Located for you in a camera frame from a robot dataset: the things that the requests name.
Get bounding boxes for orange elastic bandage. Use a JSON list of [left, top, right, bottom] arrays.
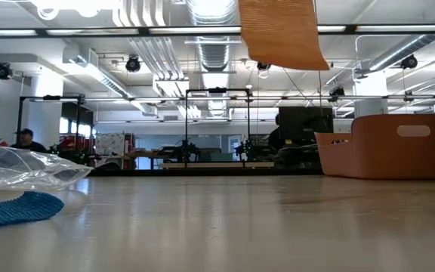
[[238, 0, 331, 72]]

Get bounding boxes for blue elastic bandage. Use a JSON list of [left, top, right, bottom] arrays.
[[0, 190, 66, 229]]

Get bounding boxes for person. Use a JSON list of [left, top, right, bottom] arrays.
[[268, 113, 283, 152], [10, 128, 48, 154]]

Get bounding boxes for large black monitor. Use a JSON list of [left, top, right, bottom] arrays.
[[278, 106, 335, 144]]

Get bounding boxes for white ceiling pipe bundle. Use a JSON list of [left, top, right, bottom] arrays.
[[117, 0, 185, 81]]

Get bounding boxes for white patterned board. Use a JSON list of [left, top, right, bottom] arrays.
[[95, 131, 126, 156]]

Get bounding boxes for orange plastic bin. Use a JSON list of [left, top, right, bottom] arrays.
[[314, 113, 435, 180]]

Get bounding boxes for clear plastic bag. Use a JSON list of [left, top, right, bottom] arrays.
[[0, 146, 94, 192]]

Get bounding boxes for black background rig frame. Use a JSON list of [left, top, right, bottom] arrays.
[[15, 94, 87, 152], [159, 87, 276, 170]]

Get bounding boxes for silver ribbed ventilation duct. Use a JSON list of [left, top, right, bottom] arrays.
[[185, 0, 241, 118], [366, 2, 435, 73]]

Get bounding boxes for thin hanging cable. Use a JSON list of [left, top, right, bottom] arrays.
[[316, 70, 323, 116]]

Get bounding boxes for white rectangular air duct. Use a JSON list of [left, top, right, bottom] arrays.
[[61, 45, 158, 116]]

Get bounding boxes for black aluminium rig frame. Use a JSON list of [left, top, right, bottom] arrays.
[[0, 23, 435, 178]]

